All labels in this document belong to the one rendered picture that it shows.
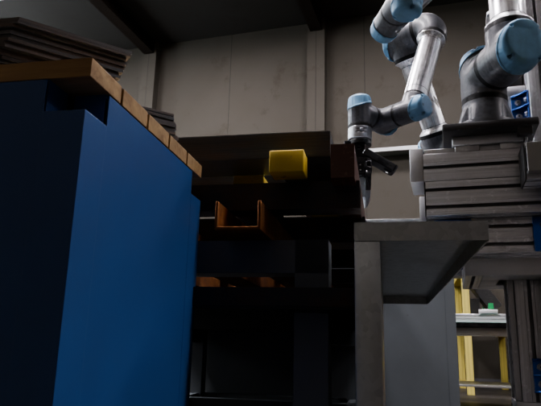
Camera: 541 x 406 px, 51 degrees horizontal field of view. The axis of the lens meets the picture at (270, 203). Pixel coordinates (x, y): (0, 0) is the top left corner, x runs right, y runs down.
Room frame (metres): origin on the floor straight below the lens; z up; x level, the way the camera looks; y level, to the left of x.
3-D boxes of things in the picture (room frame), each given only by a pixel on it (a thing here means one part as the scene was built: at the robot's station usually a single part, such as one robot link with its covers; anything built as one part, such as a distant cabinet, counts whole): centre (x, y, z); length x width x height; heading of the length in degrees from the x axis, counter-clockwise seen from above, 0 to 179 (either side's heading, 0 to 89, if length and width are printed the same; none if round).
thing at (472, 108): (1.42, -0.56, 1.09); 0.15 x 0.15 x 0.10
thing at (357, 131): (1.70, -0.28, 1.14); 0.08 x 0.08 x 0.05
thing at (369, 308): (1.51, -0.28, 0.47); 1.30 x 0.04 x 0.35; 169
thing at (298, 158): (0.95, -0.03, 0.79); 0.06 x 0.05 x 0.04; 79
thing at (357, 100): (1.70, -0.28, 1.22); 0.09 x 0.08 x 0.11; 130
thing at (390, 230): (1.50, -0.36, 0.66); 1.30 x 0.20 x 0.03; 169
